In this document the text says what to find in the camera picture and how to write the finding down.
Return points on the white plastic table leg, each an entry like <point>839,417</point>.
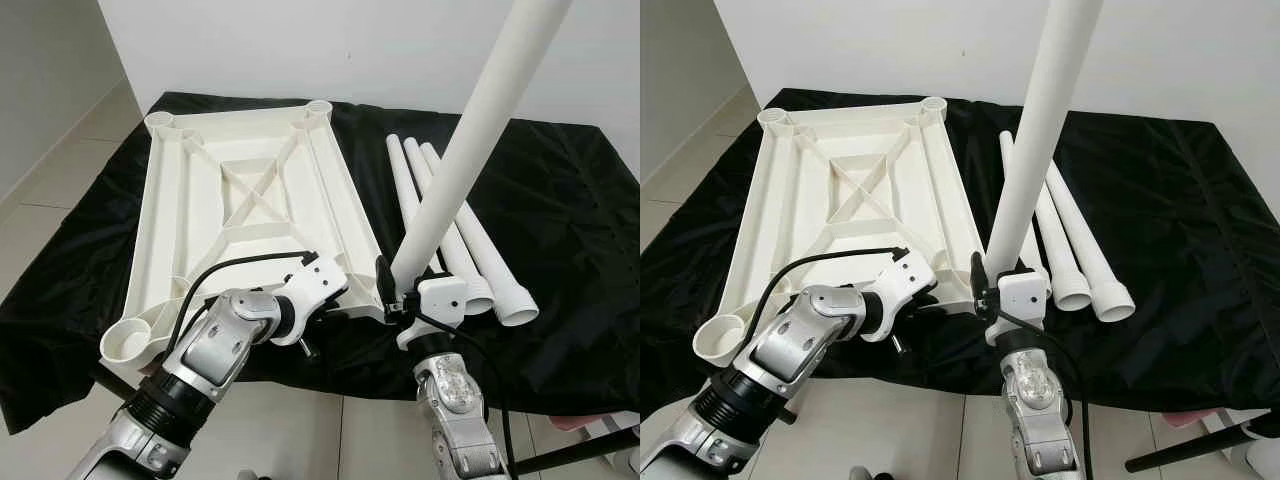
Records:
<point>1095,255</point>
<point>405,180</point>
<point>466,270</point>
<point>497,270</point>
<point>1006,160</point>
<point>480,130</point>
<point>1043,130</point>
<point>1062,255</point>

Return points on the white plastic children table top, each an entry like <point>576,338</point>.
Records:
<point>800,210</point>
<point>190,210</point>

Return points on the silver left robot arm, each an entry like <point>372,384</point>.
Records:
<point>215,345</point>
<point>800,340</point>

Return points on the black cloth table cover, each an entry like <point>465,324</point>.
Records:
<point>570,220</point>
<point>1200,220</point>

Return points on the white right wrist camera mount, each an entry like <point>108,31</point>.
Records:
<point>440,298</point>
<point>1022,292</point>

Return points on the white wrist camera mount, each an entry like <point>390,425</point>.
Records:
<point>908,285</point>
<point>440,298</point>
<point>320,285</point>
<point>1022,292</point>

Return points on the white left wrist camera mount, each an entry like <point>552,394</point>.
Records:
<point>908,285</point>
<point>320,285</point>

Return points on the black table frame bar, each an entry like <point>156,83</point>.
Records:
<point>112,380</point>
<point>785,415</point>

